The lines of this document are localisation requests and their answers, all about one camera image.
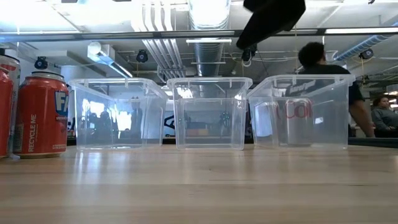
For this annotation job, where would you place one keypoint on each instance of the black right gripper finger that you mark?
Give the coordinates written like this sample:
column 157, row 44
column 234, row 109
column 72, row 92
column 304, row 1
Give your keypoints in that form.
column 270, row 18

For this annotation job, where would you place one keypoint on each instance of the clear plastic bin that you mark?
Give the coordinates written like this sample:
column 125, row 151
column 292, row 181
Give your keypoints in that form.
column 329, row 93
column 118, row 90
column 210, row 90

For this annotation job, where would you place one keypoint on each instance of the silver Diet Coke can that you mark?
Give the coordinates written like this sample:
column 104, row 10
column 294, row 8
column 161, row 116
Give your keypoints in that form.
column 298, row 130
column 11, row 63

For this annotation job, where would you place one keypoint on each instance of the red Fanta soda can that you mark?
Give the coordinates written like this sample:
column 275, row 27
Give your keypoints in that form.
column 40, row 118
column 5, row 115

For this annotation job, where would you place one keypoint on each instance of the black distant robot arm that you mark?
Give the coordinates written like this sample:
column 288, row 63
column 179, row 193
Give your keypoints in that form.
column 169, row 123

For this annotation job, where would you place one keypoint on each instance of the black ceiling-hung device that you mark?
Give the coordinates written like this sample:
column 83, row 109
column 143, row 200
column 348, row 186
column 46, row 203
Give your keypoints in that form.
column 248, row 56
column 142, row 56
column 41, row 63
column 367, row 53

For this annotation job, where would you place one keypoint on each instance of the standing person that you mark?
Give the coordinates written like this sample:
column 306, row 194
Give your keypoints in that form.
column 312, row 54

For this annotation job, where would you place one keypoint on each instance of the white ceiling light bar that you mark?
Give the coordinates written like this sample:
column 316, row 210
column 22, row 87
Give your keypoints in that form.
column 208, row 41

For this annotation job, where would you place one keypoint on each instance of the white ceiling pipe bundle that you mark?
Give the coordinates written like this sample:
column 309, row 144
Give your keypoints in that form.
column 155, row 15

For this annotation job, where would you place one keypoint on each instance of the grey overhead beam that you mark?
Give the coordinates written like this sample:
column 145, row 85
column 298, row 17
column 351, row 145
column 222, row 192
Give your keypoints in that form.
column 155, row 34

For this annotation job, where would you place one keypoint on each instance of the seated person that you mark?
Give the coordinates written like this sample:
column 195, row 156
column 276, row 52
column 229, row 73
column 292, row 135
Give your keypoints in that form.
column 385, row 118

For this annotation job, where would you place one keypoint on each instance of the white dome ceiling fixture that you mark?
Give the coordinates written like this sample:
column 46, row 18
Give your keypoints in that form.
column 94, row 47

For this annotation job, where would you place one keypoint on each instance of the silver round ceiling duct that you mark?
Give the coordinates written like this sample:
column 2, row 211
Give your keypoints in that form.
column 210, row 14

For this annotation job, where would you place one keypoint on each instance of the blue spiral ceiling duct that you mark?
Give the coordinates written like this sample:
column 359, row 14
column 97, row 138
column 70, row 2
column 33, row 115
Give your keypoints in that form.
column 363, row 46

